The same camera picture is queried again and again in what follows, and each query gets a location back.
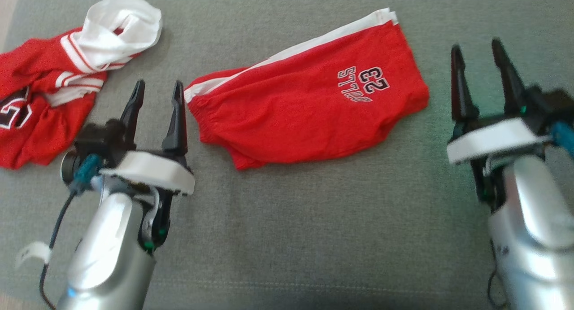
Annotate large grey sofa seat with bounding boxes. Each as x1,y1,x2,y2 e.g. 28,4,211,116
0,0,574,310

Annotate camera cable teal plug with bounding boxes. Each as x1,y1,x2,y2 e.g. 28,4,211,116
39,154,104,310
549,121,574,161

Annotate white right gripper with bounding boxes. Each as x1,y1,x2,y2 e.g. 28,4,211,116
446,38,552,212

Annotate right camera cable teal plug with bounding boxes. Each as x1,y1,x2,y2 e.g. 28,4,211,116
549,121,574,161

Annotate white tag on left cable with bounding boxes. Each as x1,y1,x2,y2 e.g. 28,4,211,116
15,241,52,271

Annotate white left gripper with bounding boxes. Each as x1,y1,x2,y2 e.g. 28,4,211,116
100,80,196,253

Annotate red jersey with white sleeves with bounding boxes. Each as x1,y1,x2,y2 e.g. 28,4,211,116
0,0,163,170

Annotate red shorts with number 23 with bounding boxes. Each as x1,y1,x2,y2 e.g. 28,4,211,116
184,7,430,171

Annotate left camera cable teal plug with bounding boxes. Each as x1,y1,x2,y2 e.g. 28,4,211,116
39,154,104,310

